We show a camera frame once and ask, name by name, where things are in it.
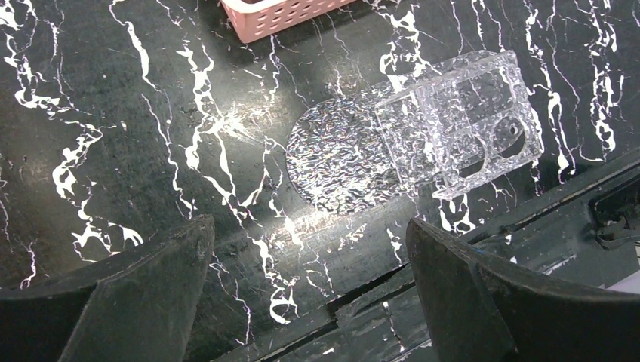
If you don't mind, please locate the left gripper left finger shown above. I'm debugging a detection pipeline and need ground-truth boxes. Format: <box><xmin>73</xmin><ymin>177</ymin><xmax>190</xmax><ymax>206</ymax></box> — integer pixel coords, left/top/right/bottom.
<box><xmin>1</xmin><ymin>215</ymin><xmax>215</xmax><ymax>361</ymax></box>

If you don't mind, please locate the clear textured acrylic holder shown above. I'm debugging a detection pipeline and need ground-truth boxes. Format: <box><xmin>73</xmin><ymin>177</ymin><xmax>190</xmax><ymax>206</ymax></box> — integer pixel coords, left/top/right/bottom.
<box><xmin>374</xmin><ymin>51</ymin><xmax>543</xmax><ymax>200</ymax></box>

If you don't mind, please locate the clear textured oval tray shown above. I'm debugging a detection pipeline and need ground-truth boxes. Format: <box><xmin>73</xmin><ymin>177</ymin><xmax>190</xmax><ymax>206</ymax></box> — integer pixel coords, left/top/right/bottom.
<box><xmin>286</xmin><ymin>81</ymin><xmax>437</xmax><ymax>215</ymax></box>

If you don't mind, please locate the pink perforated plastic basket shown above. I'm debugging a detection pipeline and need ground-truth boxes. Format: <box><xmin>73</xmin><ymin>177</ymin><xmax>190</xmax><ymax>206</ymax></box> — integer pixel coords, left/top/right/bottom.
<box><xmin>220</xmin><ymin>0</ymin><xmax>353</xmax><ymax>44</ymax></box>

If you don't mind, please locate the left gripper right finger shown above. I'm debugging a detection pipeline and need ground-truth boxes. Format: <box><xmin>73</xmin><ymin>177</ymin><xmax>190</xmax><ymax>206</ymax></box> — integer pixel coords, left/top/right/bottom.
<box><xmin>406</xmin><ymin>219</ymin><xmax>639</xmax><ymax>361</ymax></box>

